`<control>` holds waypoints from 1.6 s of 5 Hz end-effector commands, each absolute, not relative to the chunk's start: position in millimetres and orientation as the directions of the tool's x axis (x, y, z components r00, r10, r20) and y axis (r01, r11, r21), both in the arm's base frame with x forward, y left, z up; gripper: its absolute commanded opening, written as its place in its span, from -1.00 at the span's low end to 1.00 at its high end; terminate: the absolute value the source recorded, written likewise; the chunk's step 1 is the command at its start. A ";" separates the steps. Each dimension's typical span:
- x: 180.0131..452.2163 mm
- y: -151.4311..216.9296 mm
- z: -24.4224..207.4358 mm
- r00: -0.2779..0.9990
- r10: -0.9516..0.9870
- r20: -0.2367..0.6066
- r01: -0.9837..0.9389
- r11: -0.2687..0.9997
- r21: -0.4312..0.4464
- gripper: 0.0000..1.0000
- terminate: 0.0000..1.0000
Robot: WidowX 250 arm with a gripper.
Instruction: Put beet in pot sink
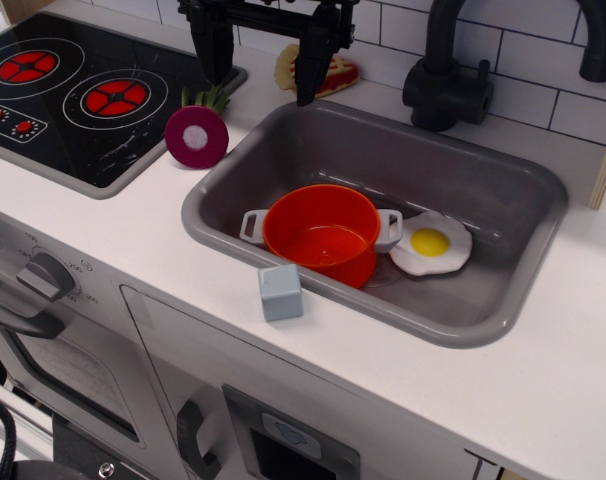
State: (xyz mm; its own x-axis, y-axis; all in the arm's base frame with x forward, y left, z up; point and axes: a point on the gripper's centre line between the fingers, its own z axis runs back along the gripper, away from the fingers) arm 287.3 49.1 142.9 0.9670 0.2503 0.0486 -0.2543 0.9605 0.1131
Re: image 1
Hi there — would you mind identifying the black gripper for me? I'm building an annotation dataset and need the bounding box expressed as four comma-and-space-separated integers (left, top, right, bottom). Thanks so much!
178, 1, 356, 107

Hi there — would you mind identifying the purple toy beet half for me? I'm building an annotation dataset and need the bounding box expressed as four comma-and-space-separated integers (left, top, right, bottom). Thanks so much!
164, 85, 229, 169

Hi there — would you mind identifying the orange toy pot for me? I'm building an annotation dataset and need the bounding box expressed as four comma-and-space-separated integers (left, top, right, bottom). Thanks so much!
240, 184, 403, 288

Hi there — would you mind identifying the toy pie slice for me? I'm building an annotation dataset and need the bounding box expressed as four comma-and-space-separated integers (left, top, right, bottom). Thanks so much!
274, 44, 360, 98

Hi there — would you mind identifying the black toy faucet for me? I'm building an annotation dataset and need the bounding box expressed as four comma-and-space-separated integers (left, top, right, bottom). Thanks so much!
402, 0, 606, 132

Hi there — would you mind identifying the black toy stovetop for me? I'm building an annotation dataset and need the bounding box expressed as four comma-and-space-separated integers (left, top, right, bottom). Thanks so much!
0, 11, 249, 201

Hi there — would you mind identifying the grey-blue wooden cube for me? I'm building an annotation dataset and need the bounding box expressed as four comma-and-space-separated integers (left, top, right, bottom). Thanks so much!
258, 264, 303, 322

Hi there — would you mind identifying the toy fried egg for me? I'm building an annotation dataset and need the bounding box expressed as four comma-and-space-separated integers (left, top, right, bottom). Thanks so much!
389, 211, 473, 276

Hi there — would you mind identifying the grey oven knob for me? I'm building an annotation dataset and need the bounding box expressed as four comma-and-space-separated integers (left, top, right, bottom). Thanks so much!
16, 252, 75, 302

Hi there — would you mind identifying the white toy oven door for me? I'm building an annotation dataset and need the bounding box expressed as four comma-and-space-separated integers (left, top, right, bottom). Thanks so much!
0, 282, 148, 452

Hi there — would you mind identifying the grey dishwasher control panel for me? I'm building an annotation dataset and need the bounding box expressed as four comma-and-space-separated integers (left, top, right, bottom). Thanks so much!
222, 384, 361, 480

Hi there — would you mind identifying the grey oven door handle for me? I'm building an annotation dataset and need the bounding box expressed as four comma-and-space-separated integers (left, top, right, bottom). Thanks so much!
0, 305, 65, 340

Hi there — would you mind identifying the black cabinet door handle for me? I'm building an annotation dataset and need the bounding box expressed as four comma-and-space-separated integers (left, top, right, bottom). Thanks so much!
177, 400, 221, 480

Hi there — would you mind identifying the black braided cable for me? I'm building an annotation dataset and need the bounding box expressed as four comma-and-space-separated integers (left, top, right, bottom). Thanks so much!
0, 394, 18, 480

